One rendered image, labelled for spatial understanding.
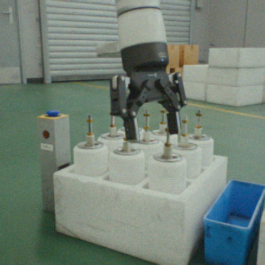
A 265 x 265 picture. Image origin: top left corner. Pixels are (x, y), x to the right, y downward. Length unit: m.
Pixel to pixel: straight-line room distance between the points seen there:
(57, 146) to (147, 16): 0.63
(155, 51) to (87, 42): 5.68
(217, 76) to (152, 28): 3.04
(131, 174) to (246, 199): 0.41
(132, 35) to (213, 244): 0.55
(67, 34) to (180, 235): 5.43
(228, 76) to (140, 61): 2.97
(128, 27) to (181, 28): 6.80
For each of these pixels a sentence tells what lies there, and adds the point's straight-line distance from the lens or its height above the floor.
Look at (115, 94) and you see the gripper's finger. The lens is 0.51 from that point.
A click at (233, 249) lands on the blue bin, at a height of 0.06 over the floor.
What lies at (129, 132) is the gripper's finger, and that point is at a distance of 0.51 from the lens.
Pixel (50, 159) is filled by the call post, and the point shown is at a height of 0.18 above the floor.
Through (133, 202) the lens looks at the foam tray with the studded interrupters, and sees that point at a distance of 0.86.
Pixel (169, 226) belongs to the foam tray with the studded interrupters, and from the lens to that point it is 0.84.
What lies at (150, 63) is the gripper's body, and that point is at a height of 0.49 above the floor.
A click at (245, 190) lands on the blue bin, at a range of 1.12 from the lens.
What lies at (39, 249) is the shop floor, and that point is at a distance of 0.99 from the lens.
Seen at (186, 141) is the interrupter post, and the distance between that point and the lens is 0.95.
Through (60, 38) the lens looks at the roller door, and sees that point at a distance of 6.01.
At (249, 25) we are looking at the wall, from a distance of 7.18.
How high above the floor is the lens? 0.51
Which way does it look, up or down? 13 degrees down
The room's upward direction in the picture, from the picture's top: straight up
